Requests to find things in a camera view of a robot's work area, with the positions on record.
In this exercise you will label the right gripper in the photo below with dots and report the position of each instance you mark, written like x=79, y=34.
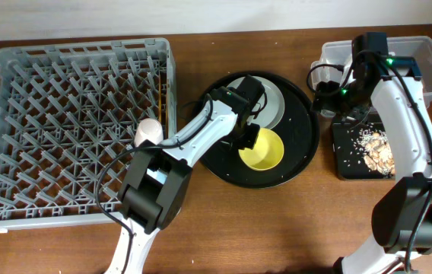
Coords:
x=329, y=101

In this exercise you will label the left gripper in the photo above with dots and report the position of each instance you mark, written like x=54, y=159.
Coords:
x=249, y=134

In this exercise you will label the yellow bowl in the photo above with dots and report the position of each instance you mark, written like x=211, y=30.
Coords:
x=267, y=152

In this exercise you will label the food scraps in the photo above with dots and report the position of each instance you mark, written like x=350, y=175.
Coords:
x=374, y=149

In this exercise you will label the pink cup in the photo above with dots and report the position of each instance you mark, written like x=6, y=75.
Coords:
x=149, y=129

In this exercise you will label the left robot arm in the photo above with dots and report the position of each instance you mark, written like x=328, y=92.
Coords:
x=158, y=176

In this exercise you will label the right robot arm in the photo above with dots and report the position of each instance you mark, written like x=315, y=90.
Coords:
x=402, y=219

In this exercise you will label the grey dishwasher rack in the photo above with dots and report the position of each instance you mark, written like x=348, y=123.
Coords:
x=66, y=111

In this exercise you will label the grey plate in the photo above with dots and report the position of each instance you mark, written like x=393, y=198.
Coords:
x=272, y=104

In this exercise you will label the round black tray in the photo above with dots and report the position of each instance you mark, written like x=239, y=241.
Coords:
x=298, y=130

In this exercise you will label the black rectangular bin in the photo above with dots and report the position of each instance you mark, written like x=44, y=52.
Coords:
x=349, y=142

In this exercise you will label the clear plastic bin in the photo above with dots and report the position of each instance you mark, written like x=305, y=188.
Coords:
x=339, y=53

